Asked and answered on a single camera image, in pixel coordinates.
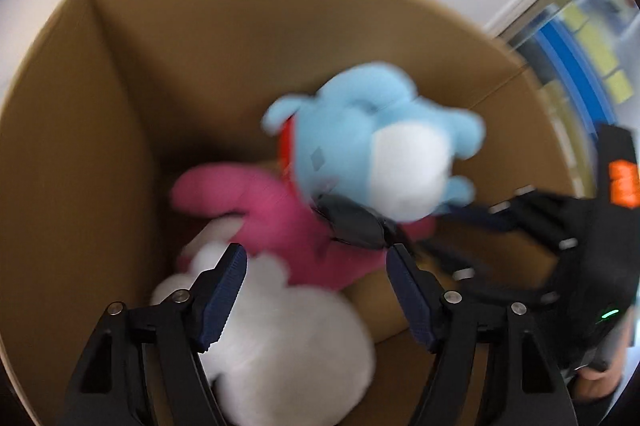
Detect white plush toy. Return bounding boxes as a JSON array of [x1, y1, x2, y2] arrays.
[[150, 214, 378, 426]]

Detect light blue plush toy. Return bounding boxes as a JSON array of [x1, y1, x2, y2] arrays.
[[262, 62, 486, 223]]

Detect pink plush bear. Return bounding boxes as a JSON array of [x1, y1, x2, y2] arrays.
[[168, 162, 436, 292]]

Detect operator right hand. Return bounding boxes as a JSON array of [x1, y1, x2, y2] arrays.
[[574, 349, 626, 402]]

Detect brown cardboard box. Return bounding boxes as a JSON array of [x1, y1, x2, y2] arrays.
[[1, 0, 576, 425]]

